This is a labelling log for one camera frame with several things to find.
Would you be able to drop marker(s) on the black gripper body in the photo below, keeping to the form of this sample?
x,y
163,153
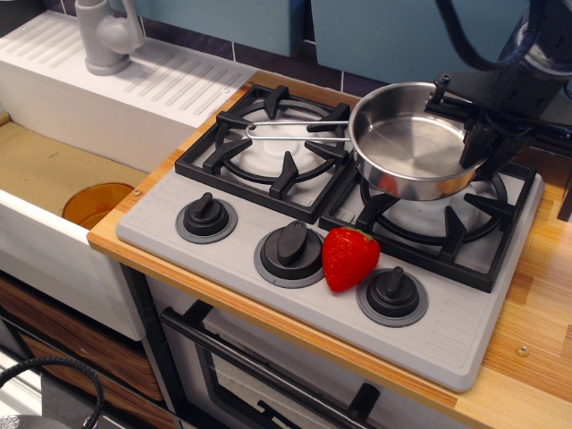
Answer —
x,y
516,101

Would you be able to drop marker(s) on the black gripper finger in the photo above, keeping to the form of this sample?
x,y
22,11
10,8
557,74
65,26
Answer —
x,y
478,141
504,149

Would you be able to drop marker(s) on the stainless steel pot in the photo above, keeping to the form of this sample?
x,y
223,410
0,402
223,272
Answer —
x,y
400,146

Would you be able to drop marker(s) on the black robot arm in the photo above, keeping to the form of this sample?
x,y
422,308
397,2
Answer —
x,y
540,44

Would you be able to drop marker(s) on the red plastic strawberry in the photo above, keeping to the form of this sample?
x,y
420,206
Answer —
x,y
349,256

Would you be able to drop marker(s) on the black right stove knob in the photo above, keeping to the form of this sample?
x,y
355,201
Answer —
x,y
392,297

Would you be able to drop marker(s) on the black stove knob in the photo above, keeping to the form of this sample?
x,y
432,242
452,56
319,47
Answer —
x,y
290,257
206,220
392,297

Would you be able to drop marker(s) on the grey toy stove top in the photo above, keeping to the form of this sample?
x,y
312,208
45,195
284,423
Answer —
x,y
446,346

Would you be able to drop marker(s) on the black middle stove knob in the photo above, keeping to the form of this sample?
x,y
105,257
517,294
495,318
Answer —
x,y
290,257

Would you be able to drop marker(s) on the black left stove knob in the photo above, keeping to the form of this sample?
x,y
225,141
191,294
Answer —
x,y
206,220

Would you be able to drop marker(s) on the black right burner grate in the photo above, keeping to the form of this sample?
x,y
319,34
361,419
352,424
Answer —
x,y
467,238

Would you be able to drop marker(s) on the black burner grate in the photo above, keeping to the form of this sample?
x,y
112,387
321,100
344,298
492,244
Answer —
x,y
274,149
467,238

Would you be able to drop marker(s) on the black left burner grate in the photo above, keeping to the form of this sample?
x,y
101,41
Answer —
x,y
274,149

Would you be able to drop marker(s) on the grey toy faucet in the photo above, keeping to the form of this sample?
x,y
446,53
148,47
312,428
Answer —
x,y
108,40

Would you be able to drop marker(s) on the orange plastic bowl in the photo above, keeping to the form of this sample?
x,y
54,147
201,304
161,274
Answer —
x,y
90,205

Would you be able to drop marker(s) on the white toy sink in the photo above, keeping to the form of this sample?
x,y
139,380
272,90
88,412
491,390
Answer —
x,y
64,129

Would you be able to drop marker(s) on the wood drawer fronts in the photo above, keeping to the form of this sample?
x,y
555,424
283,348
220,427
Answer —
x,y
42,327

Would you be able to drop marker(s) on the oven door with black handle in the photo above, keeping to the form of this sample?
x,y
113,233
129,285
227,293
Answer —
x,y
265,382

